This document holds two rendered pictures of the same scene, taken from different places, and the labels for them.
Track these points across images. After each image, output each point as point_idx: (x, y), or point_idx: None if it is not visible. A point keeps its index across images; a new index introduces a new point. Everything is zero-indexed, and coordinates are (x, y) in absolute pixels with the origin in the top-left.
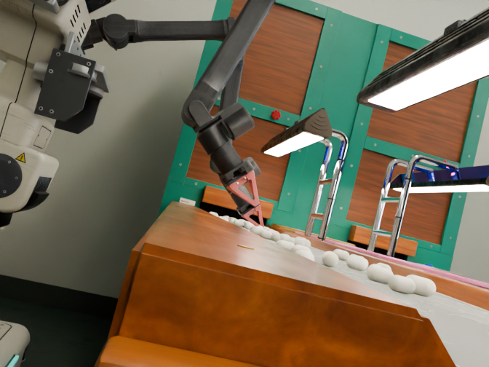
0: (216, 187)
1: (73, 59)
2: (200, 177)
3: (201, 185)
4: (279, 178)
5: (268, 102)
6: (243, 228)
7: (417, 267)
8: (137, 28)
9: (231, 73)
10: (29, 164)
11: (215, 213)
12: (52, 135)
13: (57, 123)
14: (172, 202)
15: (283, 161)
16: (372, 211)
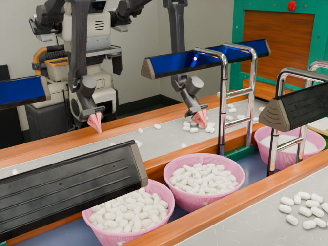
0: (257, 78)
1: (71, 54)
2: (249, 71)
3: (248, 77)
4: (304, 66)
5: None
6: (181, 129)
7: None
8: (130, 4)
9: (77, 59)
10: (78, 102)
11: (231, 105)
12: (108, 78)
13: (113, 71)
14: (108, 122)
15: (307, 49)
16: None
